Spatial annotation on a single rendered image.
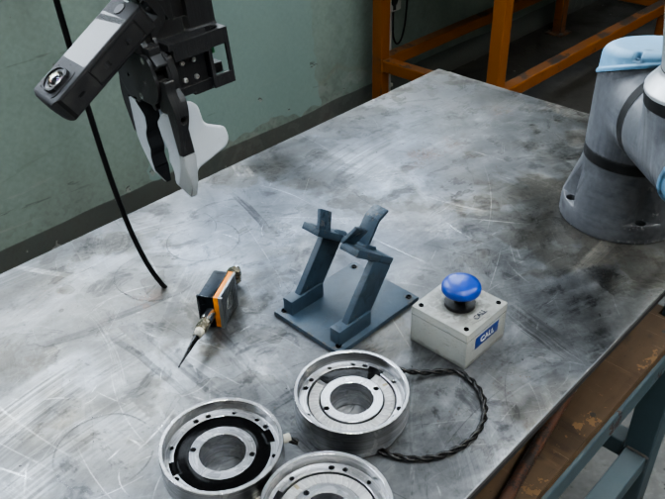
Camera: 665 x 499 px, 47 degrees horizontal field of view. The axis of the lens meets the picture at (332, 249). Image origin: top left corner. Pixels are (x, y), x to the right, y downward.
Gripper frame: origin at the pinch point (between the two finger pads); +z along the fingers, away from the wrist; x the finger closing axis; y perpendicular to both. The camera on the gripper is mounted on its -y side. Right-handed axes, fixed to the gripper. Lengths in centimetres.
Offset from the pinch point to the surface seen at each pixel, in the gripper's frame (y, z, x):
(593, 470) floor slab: 75, 102, -8
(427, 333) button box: 14.2, 17.1, -20.3
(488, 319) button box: 18.2, 15.2, -24.8
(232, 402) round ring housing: -6.9, 14.1, -16.2
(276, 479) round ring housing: -9.1, 14.6, -25.5
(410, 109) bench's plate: 55, 19, 22
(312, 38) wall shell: 138, 57, 154
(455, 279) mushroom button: 17.8, 11.9, -20.9
